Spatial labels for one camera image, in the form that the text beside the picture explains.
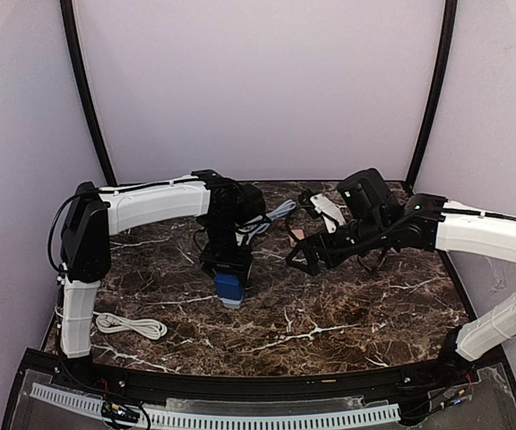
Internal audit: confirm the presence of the left black corner post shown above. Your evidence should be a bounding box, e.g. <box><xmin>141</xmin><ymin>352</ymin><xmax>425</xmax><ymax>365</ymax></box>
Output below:
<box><xmin>59</xmin><ymin>0</ymin><xmax>117</xmax><ymax>186</ymax></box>

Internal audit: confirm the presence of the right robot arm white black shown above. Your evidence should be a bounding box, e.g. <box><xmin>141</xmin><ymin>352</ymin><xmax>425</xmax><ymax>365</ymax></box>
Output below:
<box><xmin>286</xmin><ymin>168</ymin><xmax>516</xmax><ymax>367</ymax></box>

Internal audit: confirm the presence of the blue cube socket adapter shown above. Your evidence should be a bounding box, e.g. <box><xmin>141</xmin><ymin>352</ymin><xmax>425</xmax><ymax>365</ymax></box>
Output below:
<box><xmin>213</xmin><ymin>273</ymin><xmax>245</xmax><ymax>301</ymax></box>

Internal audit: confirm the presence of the white slotted cable duct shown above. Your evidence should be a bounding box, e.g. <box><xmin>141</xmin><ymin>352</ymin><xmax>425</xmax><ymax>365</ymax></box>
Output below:
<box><xmin>30</xmin><ymin>383</ymin><xmax>400</xmax><ymax>430</ymax></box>

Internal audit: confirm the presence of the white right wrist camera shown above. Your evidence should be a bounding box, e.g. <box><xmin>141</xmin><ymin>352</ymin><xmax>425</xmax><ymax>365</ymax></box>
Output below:
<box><xmin>309</xmin><ymin>193</ymin><xmax>346</xmax><ymax>234</ymax></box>

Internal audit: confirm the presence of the light blue power strip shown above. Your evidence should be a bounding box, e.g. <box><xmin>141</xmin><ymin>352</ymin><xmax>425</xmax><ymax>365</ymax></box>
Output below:
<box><xmin>219</xmin><ymin>199</ymin><xmax>297</xmax><ymax>311</ymax></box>

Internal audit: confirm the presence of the small circuit board right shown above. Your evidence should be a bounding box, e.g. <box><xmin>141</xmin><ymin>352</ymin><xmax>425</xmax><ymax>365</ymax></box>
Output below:
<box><xmin>436</xmin><ymin>387</ymin><xmax>472</xmax><ymax>409</ymax></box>

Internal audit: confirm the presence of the black front rail frame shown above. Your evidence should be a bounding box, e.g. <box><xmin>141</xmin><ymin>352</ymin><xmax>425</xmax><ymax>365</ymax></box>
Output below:
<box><xmin>2</xmin><ymin>348</ymin><xmax>516</xmax><ymax>429</ymax></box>

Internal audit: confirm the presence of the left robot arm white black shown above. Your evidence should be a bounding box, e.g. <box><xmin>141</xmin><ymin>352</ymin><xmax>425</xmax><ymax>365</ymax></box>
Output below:
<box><xmin>49</xmin><ymin>170</ymin><xmax>267</xmax><ymax>359</ymax></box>

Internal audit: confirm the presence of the right black corner post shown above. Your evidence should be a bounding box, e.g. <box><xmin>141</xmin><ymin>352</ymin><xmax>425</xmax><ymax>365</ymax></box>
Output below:
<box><xmin>405</xmin><ymin>0</ymin><xmax>459</xmax><ymax>191</ymax></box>

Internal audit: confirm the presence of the white power strip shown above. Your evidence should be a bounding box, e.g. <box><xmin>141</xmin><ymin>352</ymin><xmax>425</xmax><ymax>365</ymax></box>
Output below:
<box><xmin>93</xmin><ymin>312</ymin><xmax>168</xmax><ymax>340</ymax></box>

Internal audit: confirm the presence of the small circuit board left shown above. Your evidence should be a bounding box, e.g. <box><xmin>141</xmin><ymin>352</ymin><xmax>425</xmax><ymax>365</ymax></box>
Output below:
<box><xmin>100</xmin><ymin>401</ymin><xmax>140</xmax><ymax>425</ymax></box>

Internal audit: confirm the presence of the pink charger plug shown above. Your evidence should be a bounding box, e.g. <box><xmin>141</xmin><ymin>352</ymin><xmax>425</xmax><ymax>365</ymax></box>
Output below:
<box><xmin>288</xmin><ymin>228</ymin><xmax>305</xmax><ymax>246</ymax></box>

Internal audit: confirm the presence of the black corner post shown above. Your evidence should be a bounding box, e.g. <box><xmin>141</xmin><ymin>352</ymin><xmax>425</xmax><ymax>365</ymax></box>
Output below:
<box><xmin>405</xmin><ymin>0</ymin><xmax>459</xmax><ymax>191</ymax></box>
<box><xmin>59</xmin><ymin>0</ymin><xmax>117</xmax><ymax>186</ymax></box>

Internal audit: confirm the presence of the small circuit board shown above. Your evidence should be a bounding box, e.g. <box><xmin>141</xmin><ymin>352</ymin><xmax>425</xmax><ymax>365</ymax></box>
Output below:
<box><xmin>436</xmin><ymin>387</ymin><xmax>472</xmax><ymax>409</ymax></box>
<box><xmin>100</xmin><ymin>401</ymin><xmax>140</xmax><ymax>425</ymax></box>

